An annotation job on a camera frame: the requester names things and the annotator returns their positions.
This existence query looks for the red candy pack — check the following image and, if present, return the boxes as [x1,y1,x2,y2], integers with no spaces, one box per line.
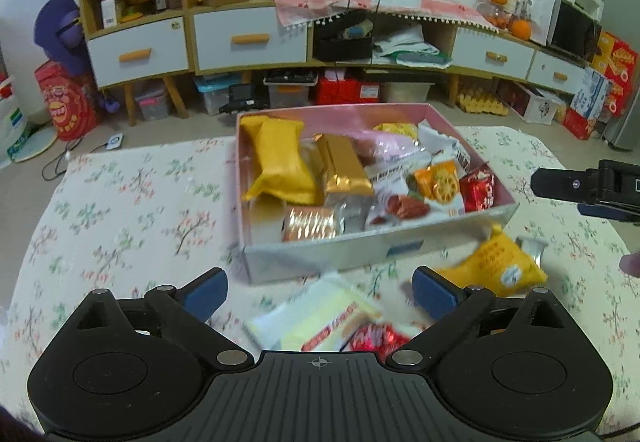
[343,323,421,362]

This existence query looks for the white pecan snack pack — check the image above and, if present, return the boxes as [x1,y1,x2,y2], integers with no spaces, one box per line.
[367,167,431,228]

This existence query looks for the red white snack pack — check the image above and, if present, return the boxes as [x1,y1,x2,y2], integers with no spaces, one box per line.
[459,165,496,214]

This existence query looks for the white cream cake pack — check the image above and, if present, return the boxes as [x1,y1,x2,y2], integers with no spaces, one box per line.
[245,273,383,352]

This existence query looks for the gold wafer pack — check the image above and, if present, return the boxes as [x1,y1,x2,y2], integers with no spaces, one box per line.
[282,133,374,242]

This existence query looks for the white floral snack pack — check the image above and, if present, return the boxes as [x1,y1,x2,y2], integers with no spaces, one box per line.
[418,119,471,173]

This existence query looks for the large yellow snack pack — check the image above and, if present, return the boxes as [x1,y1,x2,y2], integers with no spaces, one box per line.
[240,114,321,206]

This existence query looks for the pink cake pack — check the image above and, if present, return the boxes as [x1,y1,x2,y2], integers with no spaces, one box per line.
[349,130,421,166]

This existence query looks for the yellow noodle snack pack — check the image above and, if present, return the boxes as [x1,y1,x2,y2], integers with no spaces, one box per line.
[374,123,418,141]

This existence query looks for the white blue biscuit pack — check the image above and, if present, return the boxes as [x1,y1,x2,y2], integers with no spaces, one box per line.
[412,159,465,217]

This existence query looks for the person hand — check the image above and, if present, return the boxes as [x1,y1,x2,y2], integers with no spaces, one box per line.
[620,253,640,279]

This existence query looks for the silver small wrapper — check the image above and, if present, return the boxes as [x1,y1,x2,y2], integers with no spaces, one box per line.
[515,236,548,267]

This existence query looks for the floral tablecloth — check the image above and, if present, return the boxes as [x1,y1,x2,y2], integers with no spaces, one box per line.
[1,126,639,432]

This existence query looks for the microwave oven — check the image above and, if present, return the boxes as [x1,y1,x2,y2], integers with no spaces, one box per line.
[547,0,602,63]

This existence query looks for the pink cardboard box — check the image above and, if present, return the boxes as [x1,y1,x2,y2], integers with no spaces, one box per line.
[236,103,518,284]

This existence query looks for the oranges on stand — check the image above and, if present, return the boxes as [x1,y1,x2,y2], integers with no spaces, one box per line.
[476,0,533,40]

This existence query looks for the red gift bag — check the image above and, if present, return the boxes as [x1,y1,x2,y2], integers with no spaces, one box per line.
[35,60,101,142]

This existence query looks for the red storage box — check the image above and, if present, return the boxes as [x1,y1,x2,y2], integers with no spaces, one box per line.
[314,77,380,106]

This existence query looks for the white shopping bag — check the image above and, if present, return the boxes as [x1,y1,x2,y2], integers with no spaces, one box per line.
[0,75,29,167]

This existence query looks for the purple plush toy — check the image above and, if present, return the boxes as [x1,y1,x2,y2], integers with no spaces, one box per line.
[34,0,96,84]

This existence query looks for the pink cloth on cabinet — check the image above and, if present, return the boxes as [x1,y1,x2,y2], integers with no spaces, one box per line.
[273,0,498,32]

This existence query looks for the wooden cabinet with drawers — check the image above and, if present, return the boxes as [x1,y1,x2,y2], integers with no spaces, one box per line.
[79,0,585,95]

